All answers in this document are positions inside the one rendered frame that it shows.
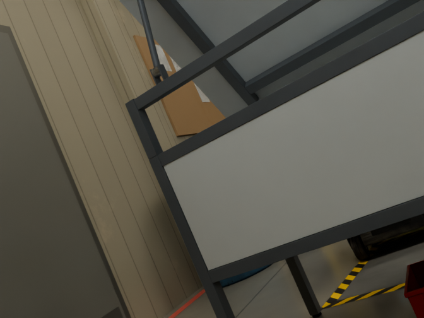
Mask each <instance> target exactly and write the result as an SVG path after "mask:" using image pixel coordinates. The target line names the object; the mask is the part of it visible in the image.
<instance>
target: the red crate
mask: <svg viewBox="0 0 424 318"><path fill-rule="evenodd" d="M404 296H405V298H408V300H409V302H410V304H411V306H412V308H413V310H414V312H415V315H416V317H417V318H424V260H422V261H419V262H416V263H413V264H409V265H407V272H406V281H405V287H404Z"/></svg>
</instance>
